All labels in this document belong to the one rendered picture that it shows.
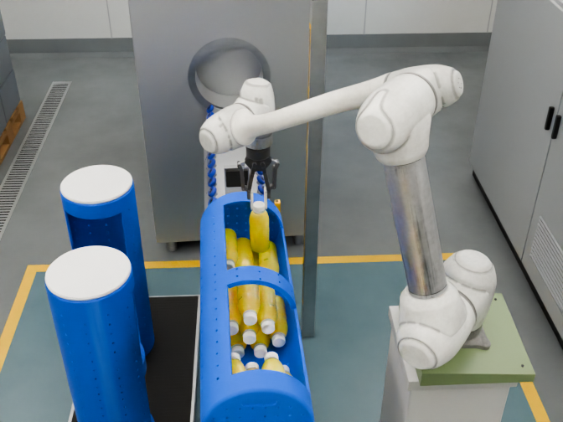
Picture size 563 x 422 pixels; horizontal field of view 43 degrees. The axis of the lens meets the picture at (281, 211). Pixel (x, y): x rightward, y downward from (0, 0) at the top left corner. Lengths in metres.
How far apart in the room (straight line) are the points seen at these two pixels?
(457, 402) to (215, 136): 1.05
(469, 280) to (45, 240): 2.98
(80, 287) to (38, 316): 1.54
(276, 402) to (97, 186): 1.39
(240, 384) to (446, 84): 0.86
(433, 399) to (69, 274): 1.22
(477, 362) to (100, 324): 1.18
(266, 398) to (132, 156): 3.57
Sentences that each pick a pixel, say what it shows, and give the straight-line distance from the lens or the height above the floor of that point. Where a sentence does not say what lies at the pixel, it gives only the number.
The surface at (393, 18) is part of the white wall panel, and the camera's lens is 6.84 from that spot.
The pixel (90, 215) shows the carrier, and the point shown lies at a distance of 2.84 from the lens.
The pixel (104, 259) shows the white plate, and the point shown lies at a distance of 2.50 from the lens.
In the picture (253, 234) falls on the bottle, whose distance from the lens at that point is 2.37.
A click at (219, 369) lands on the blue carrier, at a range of 1.84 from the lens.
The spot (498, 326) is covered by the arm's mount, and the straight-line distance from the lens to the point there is 2.28.
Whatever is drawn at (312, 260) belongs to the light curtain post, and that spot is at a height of 0.48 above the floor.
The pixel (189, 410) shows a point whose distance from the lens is 3.15.
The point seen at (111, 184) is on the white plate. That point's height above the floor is 1.04.
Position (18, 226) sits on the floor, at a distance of 4.63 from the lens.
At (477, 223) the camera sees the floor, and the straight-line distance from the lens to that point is 4.55.
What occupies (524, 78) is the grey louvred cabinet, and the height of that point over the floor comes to 0.97.
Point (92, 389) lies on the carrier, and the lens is 2.65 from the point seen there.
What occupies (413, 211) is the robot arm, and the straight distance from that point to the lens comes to 1.74.
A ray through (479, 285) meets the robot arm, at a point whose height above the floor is 1.29.
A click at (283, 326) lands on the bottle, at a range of 2.15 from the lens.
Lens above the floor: 2.55
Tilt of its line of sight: 35 degrees down
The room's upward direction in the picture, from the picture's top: straight up
